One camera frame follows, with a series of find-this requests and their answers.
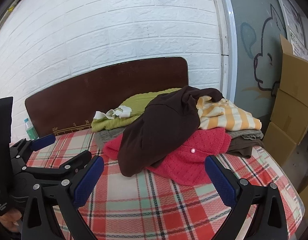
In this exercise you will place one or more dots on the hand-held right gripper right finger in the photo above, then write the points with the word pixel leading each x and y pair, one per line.
pixel 220 182

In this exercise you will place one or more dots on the red knit sweater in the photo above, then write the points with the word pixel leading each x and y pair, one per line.
pixel 193 162

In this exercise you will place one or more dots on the cardboard box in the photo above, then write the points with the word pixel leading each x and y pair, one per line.
pixel 291 115
pixel 296 72
pixel 278 145

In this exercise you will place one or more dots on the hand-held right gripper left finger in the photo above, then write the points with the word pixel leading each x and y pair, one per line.
pixel 87 182

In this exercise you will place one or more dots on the person's left hand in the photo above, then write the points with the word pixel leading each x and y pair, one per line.
pixel 10 220

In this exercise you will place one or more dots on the white cloth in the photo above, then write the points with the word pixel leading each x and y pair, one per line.
pixel 114 113

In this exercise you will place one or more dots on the clear water bottle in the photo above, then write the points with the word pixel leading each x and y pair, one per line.
pixel 31 130

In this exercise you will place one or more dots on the dark brown garment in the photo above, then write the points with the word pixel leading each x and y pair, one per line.
pixel 156 130

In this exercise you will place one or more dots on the grey ribbed garment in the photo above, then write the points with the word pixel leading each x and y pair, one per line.
pixel 106 135

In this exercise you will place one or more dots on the green knit sweater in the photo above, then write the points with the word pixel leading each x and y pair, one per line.
pixel 141 102

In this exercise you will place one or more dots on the white door frame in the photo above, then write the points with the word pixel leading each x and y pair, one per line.
pixel 228 30

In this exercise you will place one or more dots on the red plaid bed sheet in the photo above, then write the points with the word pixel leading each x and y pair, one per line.
pixel 156 205

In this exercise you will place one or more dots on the wall poster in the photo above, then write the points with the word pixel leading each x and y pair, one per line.
pixel 293 22

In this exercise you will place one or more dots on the olive brown garment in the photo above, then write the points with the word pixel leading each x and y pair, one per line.
pixel 241 150

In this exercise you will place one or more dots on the brown headboard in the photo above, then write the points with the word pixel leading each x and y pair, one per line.
pixel 94 92

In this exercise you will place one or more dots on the yellow striped shirt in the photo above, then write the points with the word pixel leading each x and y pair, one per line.
pixel 233 120

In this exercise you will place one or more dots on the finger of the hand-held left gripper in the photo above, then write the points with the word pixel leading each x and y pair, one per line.
pixel 44 141
pixel 69 166

